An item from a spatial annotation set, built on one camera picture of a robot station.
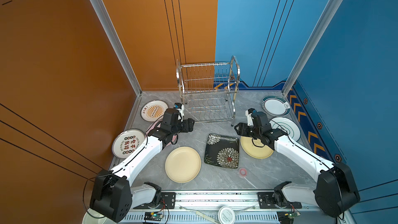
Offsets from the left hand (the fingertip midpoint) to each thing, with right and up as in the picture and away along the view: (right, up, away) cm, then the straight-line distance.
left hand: (189, 119), depth 84 cm
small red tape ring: (+29, -28, -3) cm, 40 cm away
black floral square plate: (+19, -18, +5) cm, 27 cm away
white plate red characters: (-38, -14, +10) cm, 42 cm away
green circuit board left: (-16, -43, -13) cm, 48 cm away
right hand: (+27, -5, +2) cm, 27 cm away
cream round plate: (-3, -25, 0) cm, 25 cm away
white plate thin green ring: (+62, -5, +16) cm, 65 cm away
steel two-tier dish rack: (+11, +16, -3) cm, 20 cm away
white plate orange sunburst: (-29, +4, +25) cm, 38 cm away
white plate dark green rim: (+61, +7, +28) cm, 67 cm away
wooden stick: (+10, -43, -14) cm, 46 cm away
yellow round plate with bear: (+33, -13, -10) cm, 37 cm away
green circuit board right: (+48, -42, -14) cm, 66 cm away
